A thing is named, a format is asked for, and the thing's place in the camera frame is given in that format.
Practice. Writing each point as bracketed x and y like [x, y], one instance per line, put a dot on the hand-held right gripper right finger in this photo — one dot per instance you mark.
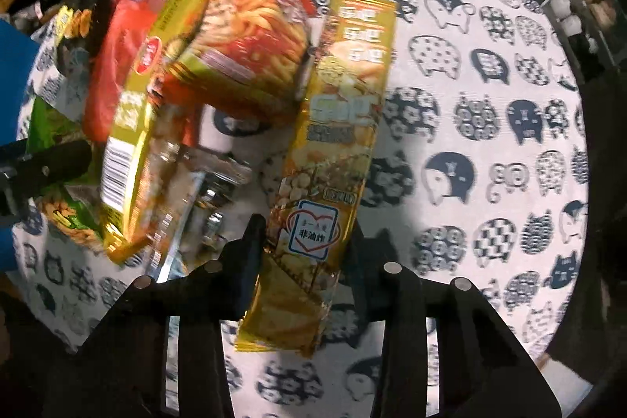
[367, 273]

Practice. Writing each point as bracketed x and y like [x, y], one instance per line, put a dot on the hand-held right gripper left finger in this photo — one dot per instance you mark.
[245, 273]

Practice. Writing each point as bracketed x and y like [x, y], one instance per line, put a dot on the long gold snack packet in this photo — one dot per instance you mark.
[333, 153]

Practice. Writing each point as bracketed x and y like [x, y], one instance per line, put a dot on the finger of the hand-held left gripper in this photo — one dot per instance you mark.
[44, 170]

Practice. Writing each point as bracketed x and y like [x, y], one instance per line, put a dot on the white storage shelf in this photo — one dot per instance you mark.
[583, 6]

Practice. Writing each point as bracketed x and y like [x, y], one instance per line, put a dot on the cat print tablecloth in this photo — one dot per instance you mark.
[465, 55]

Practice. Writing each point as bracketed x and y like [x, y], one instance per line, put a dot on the yellow red snack bag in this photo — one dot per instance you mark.
[235, 31]

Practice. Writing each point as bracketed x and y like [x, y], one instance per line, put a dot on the large red snack bag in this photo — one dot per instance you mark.
[122, 50]

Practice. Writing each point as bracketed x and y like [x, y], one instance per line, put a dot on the blue cardboard box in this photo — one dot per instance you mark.
[19, 80]

